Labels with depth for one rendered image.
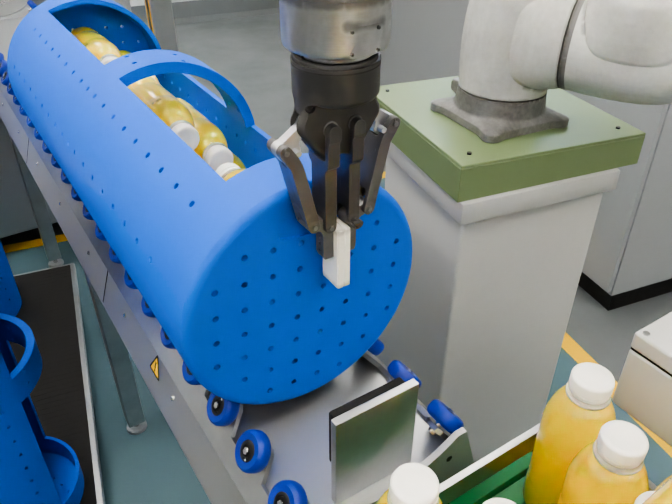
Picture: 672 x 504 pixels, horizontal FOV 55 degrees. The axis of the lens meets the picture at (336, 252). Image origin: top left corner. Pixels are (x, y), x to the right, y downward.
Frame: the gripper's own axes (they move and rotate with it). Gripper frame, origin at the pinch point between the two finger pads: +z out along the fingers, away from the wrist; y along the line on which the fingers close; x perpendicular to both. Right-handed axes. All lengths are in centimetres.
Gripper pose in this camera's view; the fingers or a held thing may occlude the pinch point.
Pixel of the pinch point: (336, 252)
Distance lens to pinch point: 64.9
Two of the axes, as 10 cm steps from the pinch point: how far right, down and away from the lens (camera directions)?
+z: 0.0, 8.2, 5.7
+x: -5.4, -4.8, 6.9
